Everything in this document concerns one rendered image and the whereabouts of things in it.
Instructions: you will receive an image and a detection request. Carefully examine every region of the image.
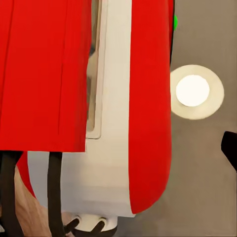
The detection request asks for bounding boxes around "radio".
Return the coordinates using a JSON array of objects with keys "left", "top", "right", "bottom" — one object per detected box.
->
[{"left": 0, "top": 0, "right": 177, "bottom": 237}]

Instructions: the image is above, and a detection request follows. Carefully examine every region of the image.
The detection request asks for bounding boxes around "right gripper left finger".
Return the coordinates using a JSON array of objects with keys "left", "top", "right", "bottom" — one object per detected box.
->
[{"left": 0, "top": 150, "right": 24, "bottom": 172}]

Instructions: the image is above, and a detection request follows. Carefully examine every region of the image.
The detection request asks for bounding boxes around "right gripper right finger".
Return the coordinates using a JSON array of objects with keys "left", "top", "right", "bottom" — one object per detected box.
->
[{"left": 221, "top": 131, "right": 237, "bottom": 170}]

